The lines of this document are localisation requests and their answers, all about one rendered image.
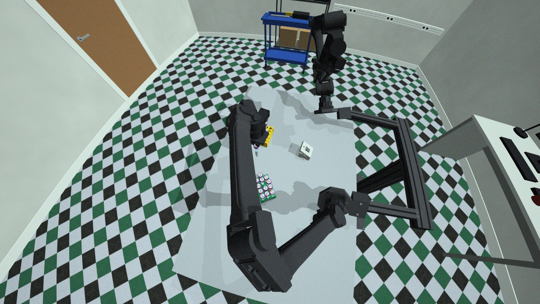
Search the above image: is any yellow tube rack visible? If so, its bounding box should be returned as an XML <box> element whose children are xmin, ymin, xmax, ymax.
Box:
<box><xmin>260</xmin><ymin>126</ymin><xmax>274</xmax><ymax>147</ymax></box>

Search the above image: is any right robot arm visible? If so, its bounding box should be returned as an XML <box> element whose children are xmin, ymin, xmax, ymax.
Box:
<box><xmin>309</xmin><ymin>10</ymin><xmax>347</xmax><ymax>110</ymax></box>

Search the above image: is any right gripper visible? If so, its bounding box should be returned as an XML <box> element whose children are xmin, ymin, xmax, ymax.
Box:
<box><xmin>311</xmin><ymin>58</ymin><xmax>332</xmax><ymax>84</ymax></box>

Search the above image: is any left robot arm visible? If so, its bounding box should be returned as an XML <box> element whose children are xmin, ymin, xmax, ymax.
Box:
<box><xmin>226</xmin><ymin>99</ymin><xmax>346</xmax><ymax>293</ymax></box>

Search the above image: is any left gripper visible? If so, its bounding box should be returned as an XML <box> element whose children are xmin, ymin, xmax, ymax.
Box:
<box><xmin>250</xmin><ymin>128</ymin><xmax>269</xmax><ymax>147</ymax></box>

